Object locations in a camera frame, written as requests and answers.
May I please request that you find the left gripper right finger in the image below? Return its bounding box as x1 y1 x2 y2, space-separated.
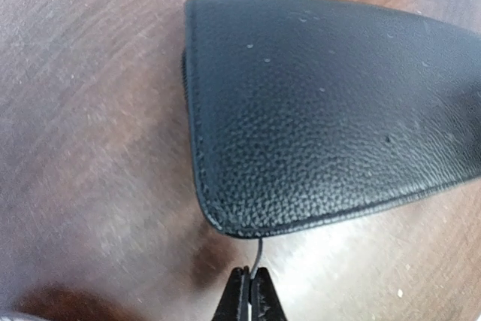
250 267 287 321

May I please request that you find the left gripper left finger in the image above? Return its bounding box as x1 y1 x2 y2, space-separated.
212 266 250 321

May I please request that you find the black zip tool case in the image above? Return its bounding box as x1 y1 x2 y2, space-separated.
182 0 480 241

